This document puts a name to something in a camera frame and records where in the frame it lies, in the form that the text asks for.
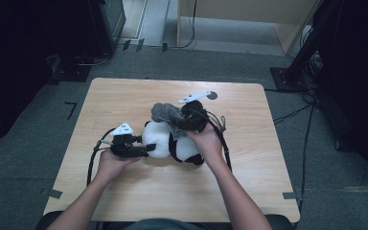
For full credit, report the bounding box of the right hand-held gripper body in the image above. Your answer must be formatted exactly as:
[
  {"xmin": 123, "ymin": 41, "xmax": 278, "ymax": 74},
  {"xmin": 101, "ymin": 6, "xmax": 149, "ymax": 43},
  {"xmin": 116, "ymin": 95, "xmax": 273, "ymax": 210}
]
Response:
[{"xmin": 177, "ymin": 90, "xmax": 213, "ymax": 133}]

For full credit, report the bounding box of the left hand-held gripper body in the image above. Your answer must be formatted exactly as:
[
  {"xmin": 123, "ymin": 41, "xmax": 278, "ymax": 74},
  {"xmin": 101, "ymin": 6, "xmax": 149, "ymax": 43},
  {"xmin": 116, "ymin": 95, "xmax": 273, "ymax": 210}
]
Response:
[{"xmin": 109, "ymin": 122, "xmax": 144, "ymax": 159}]

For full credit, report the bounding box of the panda plush toy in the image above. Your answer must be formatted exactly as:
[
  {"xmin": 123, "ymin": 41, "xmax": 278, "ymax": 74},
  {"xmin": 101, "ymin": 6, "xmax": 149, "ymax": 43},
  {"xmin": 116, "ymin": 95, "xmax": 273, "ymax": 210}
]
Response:
[{"xmin": 141, "ymin": 119, "xmax": 205, "ymax": 167}]

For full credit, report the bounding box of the grey cloth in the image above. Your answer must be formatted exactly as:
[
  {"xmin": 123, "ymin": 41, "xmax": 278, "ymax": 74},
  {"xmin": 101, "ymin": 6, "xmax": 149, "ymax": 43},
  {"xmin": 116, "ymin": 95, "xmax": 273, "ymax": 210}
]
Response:
[{"xmin": 150, "ymin": 102, "xmax": 190, "ymax": 141}]

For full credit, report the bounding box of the person's left hand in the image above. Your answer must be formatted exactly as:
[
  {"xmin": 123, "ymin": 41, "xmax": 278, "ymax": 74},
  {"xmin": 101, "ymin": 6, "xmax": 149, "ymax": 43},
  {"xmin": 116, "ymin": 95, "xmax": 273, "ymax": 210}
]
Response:
[{"xmin": 96, "ymin": 149, "xmax": 142, "ymax": 185}]

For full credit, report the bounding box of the person's right hand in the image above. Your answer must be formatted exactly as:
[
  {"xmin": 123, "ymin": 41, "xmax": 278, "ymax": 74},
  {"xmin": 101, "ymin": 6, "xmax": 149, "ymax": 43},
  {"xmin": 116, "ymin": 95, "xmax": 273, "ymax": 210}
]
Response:
[{"xmin": 186, "ymin": 123, "xmax": 225, "ymax": 165}]

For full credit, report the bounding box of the black angled floor tape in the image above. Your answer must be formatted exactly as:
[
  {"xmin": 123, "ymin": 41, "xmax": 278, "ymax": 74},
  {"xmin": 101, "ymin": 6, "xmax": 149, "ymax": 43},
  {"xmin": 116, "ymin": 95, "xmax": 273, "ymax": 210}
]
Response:
[{"xmin": 64, "ymin": 101, "xmax": 78, "ymax": 121}]

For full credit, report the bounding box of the black flat stand base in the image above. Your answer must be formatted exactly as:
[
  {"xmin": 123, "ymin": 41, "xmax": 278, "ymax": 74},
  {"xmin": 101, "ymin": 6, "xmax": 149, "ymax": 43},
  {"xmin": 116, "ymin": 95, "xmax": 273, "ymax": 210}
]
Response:
[{"xmin": 49, "ymin": 54, "xmax": 92, "ymax": 83}]

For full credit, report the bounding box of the black metal stand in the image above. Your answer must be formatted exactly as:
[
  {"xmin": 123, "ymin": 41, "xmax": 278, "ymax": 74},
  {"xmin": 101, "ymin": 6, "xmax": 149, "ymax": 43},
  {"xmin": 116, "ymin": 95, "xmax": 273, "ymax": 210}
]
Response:
[{"xmin": 269, "ymin": 0, "xmax": 343, "ymax": 94}]

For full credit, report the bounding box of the black equipment cabinet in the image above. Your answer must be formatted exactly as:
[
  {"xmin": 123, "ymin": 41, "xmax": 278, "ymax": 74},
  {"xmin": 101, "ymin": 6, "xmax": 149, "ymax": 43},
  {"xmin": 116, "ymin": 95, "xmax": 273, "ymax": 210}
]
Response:
[{"xmin": 87, "ymin": 0, "xmax": 127, "ymax": 57}]

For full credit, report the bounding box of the light wooden furniture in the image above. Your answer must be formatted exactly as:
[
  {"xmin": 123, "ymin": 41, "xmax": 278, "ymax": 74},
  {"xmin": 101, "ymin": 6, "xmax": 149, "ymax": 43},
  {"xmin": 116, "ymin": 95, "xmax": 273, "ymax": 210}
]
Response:
[{"xmin": 175, "ymin": 0, "xmax": 320, "ymax": 56}]

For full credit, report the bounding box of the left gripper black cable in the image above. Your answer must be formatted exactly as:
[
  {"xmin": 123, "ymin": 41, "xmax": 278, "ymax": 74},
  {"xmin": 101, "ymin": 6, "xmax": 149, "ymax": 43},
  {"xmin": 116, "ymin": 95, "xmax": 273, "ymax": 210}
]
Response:
[{"xmin": 86, "ymin": 127, "xmax": 117, "ymax": 186}]

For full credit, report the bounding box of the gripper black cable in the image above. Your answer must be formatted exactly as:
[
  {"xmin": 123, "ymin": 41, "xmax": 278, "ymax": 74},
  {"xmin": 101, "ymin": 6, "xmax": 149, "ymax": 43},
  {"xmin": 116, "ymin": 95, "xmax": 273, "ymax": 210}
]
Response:
[
  {"xmin": 204, "ymin": 109, "xmax": 233, "ymax": 172},
  {"xmin": 86, "ymin": 127, "xmax": 117, "ymax": 186}
]

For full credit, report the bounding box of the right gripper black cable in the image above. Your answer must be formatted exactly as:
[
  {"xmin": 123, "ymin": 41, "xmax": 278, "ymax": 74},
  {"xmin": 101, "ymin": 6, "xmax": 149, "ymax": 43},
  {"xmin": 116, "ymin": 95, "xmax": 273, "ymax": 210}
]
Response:
[{"xmin": 204, "ymin": 109, "xmax": 233, "ymax": 172}]

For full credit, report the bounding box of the black hanging cable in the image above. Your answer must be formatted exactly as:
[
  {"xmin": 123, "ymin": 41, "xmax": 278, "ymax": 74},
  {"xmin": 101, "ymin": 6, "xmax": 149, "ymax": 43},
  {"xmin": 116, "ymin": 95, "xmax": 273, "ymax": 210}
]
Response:
[{"xmin": 172, "ymin": 0, "xmax": 197, "ymax": 50}]

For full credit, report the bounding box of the black floor cable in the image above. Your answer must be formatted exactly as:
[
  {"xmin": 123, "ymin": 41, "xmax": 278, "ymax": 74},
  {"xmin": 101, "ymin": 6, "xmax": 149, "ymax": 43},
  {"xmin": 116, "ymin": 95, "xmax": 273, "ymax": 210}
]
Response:
[
  {"xmin": 300, "ymin": 104, "xmax": 315, "ymax": 205},
  {"xmin": 272, "ymin": 103, "xmax": 315, "ymax": 126}
]

